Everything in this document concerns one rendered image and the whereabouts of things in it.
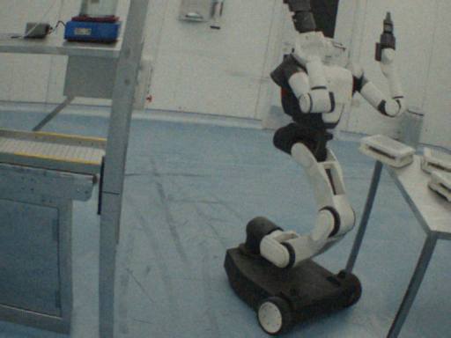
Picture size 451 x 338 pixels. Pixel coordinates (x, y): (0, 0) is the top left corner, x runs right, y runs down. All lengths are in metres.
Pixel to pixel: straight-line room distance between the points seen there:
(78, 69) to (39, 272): 0.82
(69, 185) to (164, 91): 3.98
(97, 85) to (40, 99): 3.80
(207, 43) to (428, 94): 3.09
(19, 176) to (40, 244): 0.31
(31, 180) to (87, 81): 0.43
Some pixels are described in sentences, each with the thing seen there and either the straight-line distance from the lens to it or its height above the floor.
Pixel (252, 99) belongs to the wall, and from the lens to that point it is 5.98.
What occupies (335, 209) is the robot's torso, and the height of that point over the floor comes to 0.63.
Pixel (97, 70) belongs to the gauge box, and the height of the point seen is 1.12.
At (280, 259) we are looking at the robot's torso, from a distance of 2.63.
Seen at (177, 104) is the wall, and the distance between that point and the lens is 5.81.
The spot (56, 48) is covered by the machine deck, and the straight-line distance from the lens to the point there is 1.68.
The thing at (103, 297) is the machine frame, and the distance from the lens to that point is 1.99.
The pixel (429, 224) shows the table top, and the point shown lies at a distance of 1.94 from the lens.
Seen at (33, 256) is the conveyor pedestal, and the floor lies 0.40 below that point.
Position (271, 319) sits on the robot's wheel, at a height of 0.08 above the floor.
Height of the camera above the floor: 1.46
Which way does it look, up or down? 19 degrees down
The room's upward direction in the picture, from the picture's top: 10 degrees clockwise
